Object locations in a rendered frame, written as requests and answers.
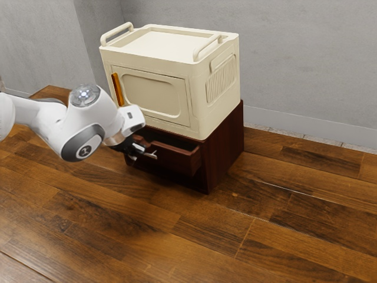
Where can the cream box with lid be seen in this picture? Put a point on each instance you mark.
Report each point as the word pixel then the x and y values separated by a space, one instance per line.
pixel 165 76

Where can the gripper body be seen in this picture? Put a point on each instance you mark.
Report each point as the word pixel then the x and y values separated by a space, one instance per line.
pixel 124 147

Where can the dark red cabinet drawer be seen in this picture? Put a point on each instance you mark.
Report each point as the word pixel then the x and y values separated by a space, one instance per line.
pixel 173 157

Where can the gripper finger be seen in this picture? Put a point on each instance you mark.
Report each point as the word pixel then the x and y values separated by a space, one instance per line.
pixel 139 147
pixel 151 154

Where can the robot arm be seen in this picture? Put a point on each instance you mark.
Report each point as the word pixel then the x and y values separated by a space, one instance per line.
pixel 85 118

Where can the dark red wooden cabinet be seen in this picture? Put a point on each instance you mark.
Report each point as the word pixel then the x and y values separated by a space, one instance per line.
pixel 224 147

